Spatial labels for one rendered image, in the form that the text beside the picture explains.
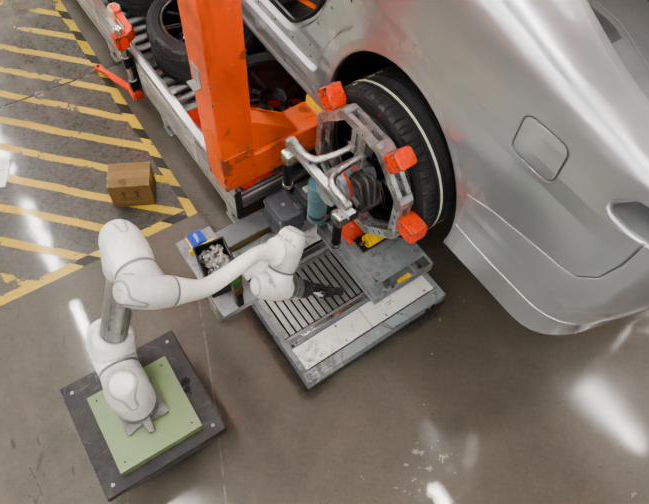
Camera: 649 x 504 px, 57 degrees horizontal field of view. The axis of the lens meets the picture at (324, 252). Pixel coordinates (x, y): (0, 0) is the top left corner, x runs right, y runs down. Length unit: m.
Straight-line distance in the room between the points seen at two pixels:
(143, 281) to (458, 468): 1.67
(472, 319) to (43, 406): 2.07
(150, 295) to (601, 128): 1.30
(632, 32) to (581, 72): 1.45
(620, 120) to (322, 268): 1.80
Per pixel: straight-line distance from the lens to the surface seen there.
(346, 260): 2.94
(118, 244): 1.89
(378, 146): 2.11
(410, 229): 2.21
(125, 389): 2.27
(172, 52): 3.45
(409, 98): 2.21
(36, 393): 3.07
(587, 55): 1.69
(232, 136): 2.48
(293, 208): 2.80
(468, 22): 1.81
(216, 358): 2.91
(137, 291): 1.80
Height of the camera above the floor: 2.70
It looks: 59 degrees down
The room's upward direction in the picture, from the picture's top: 5 degrees clockwise
